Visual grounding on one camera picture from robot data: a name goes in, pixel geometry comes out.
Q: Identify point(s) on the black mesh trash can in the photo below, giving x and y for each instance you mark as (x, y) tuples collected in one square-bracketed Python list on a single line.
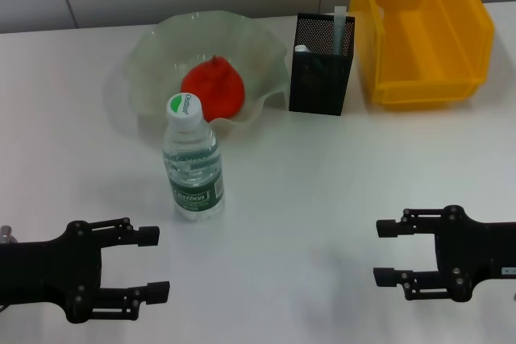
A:
[(318, 86)]

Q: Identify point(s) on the clear green-label water bottle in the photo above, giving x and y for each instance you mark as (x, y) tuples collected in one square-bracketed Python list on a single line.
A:
[(193, 195)]

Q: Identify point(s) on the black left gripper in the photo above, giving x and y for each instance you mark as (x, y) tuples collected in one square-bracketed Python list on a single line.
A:
[(48, 267)]

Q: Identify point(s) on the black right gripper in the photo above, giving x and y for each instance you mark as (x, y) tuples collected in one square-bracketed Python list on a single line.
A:
[(475, 251)]

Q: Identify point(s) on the green utility knife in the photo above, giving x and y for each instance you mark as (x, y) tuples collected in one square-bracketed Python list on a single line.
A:
[(301, 48)]

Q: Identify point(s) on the grey marker pen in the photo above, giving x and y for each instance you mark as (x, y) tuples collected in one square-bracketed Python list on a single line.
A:
[(339, 30)]

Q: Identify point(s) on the green glass fruit bowl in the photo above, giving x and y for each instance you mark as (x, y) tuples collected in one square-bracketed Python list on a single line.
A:
[(161, 50)]

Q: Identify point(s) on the yellow plastic storage bin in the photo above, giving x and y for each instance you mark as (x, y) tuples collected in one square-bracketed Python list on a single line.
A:
[(423, 38)]

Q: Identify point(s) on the orange fruit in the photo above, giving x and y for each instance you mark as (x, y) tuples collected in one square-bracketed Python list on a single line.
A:
[(217, 86)]

